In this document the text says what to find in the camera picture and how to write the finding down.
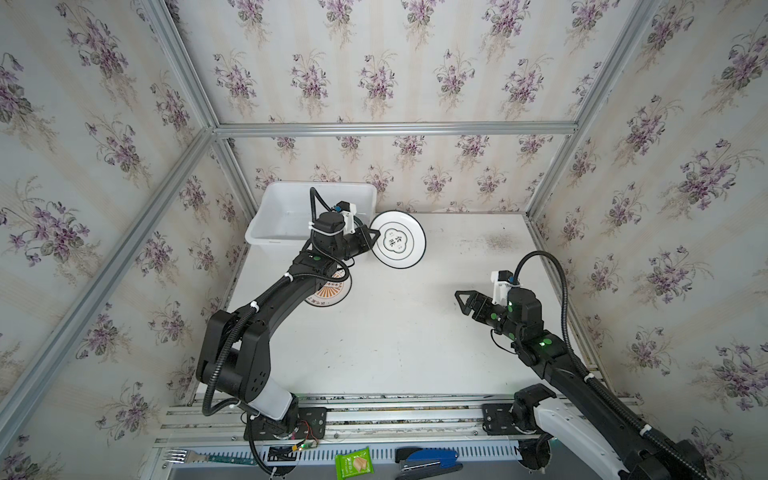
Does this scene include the white plate black flower outline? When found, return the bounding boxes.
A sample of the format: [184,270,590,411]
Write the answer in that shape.
[370,210,427,270]

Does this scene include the white plate orange fan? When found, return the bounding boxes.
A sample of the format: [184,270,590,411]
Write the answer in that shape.
[304,269,353,308]

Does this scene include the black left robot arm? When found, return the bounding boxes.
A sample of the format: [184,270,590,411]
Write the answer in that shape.
[195,187,379,422]

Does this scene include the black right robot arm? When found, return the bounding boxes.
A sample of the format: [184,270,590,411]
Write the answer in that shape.
[455,250,707,479]

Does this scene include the white plastic bin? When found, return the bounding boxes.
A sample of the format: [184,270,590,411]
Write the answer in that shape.
[245,181,377,262]

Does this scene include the blue black stapler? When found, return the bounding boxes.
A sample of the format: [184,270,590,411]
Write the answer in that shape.
[395,447,463,480]

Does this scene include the green snack packet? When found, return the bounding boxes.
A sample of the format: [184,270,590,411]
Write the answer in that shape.
[335,447,374,480]

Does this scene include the green circuit board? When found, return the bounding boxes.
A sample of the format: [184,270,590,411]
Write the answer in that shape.
[207,454,257,466]

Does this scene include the metal fork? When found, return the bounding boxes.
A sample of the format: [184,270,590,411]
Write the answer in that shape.
[164,449,209,464]

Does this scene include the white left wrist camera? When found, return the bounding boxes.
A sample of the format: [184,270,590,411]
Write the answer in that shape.
[334,201,357,235]

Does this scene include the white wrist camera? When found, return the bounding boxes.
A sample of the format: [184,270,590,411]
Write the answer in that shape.
[491,270,515,306]
[334,201,357,235]

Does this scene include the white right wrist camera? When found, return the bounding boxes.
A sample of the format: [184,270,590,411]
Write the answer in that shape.
[491,270,515,306]

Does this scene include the aluminium frame top bar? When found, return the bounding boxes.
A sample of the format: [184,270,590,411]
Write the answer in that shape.
[213,121,578,138]

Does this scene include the aluminium rail base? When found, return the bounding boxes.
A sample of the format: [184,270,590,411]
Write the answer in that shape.
[155,392,601,469]

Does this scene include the aluminium frame post left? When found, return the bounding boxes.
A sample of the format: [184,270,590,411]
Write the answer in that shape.
[142,0,258,221]

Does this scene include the aluminium frame post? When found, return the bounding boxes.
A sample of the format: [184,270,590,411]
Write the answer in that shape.
[525,1,660,220]
[142,0,258,221]

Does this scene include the aluminium frame post right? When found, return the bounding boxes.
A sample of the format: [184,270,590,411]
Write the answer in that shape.
[525,1,660,220]

